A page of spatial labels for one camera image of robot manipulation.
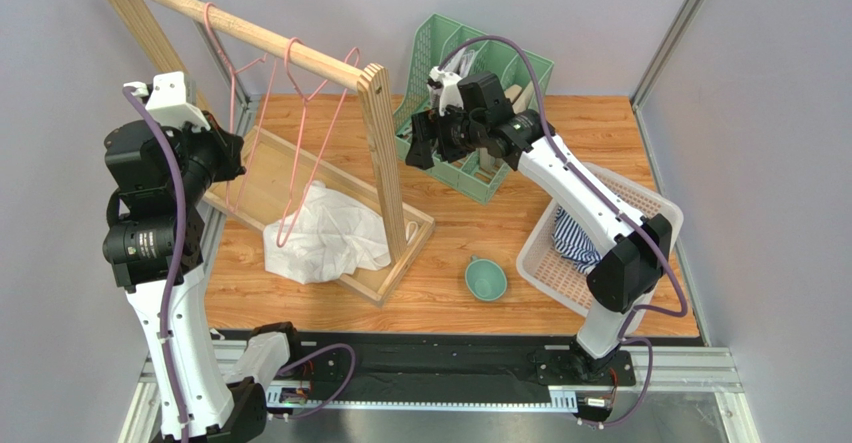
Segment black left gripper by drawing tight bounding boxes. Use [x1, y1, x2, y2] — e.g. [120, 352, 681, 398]
[163, 110, 246, 205]

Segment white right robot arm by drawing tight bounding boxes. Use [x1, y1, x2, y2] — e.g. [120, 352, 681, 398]
[405, 68, 673, 380]

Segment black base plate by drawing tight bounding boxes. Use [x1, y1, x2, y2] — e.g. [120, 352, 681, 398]
[219, 325, 638, 405]

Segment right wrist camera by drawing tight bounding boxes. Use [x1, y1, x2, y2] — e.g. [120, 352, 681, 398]
[427, 66, 464, 116]

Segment white plastic basket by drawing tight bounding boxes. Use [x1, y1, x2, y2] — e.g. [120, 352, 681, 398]
[516, 162, 684, 317]

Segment blue white striped tank top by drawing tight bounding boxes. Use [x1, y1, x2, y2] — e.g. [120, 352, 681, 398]
[551, 207, 602, 275]

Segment green plastic file organizer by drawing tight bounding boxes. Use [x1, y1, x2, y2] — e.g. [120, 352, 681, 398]
[393, 14, 531, 204]

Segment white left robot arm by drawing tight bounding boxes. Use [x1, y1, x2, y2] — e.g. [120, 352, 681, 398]
[103, 118, 300, 442]

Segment pink wire hanger with white top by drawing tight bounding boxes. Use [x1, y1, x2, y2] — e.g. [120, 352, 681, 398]
[203, 2, 279, 213]

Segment green ceramic cup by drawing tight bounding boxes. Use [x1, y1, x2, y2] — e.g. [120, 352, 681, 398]
[464, 255, 508, 302]

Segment wooden clothes rack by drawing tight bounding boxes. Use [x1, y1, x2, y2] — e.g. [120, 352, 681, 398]
[108, 0, 435, 306]

